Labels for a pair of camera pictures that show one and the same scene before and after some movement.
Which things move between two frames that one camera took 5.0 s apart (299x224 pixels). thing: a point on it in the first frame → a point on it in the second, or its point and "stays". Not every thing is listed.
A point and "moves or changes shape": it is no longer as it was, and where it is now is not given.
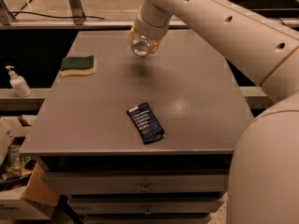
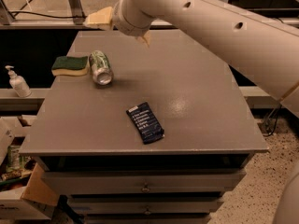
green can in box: x=13 y=158 stays
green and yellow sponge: x=77 y=65 moves or changes shape
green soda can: x=141 y=46 → x=101 y=67
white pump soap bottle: x=19 y=83 stays
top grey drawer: x=149 y=181 stays
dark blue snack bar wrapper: x=146 y=123 stays
